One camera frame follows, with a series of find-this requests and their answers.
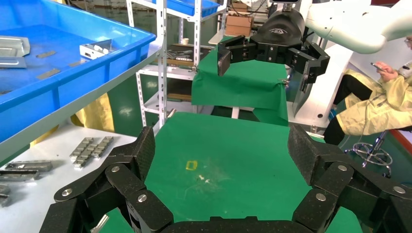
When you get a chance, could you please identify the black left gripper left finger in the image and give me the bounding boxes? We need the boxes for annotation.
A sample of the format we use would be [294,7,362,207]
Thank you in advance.
[39,126,174,233]

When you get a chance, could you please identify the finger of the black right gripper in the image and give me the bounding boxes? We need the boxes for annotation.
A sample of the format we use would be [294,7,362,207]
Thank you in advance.
[287,41,330,94]
[217,34,258,77]

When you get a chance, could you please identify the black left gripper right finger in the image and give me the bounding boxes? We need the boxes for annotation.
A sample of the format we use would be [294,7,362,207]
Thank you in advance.
[287,124,412,233]

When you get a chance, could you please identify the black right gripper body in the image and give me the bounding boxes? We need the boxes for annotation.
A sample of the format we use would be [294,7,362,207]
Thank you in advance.
[250,9,307,63]

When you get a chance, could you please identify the stamped sheet metal plate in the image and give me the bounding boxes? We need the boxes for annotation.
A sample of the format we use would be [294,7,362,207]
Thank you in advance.
[0,36,31,69]

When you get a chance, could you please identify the pile of metal parts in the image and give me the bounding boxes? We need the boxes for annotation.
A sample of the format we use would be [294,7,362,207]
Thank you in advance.
[167,48,194,62]

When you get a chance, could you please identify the large cardboard box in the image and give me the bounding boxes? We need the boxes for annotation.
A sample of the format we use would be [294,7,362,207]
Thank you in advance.
[225,15,255,37]

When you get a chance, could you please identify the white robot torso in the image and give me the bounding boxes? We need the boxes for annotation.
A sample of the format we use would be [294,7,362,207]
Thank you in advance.
[288,43,355,133]

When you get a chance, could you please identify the green table cloth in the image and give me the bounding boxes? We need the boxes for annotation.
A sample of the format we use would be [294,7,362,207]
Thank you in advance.
[191,36,290,127]
[98,112,364,233]

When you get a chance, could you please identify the small cardboard box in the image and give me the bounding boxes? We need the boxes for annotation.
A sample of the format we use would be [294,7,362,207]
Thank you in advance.
[231,2,249,14]

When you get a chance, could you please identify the chrome base stool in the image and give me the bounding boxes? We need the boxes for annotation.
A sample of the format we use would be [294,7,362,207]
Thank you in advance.
[344,126,412,179]

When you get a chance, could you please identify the small blue plastic crate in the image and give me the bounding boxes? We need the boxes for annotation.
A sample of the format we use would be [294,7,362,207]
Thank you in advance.
[153,0,220,17]

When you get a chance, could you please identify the white metal shelf rack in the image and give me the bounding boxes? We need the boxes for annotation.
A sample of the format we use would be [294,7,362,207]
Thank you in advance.
[126,0,227,128]

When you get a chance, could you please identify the wooden board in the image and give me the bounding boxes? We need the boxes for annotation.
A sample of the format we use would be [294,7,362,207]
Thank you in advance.
[167,93,193,102]

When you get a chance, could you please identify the yellow plastic sheet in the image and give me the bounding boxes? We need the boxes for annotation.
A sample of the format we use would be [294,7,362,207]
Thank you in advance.
[30,92,116,147]

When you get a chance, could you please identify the person in yellow coat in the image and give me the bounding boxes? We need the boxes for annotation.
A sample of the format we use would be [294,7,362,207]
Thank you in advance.
[323,34,412,146]

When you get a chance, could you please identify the large blue plastic bin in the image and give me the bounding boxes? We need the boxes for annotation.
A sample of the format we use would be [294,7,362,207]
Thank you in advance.
[0,0,157,144]

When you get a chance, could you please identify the notched metal rail part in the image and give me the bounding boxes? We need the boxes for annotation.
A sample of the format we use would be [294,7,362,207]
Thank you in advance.
[69,137,95,162]
[0,170,40,182]
[91,136,115,159]
[72,143,103,169]
[4,160,53,172]

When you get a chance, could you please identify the folded sheet metal bracket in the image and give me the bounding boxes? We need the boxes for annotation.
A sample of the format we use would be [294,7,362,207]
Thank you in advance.
[79,39,114,61]

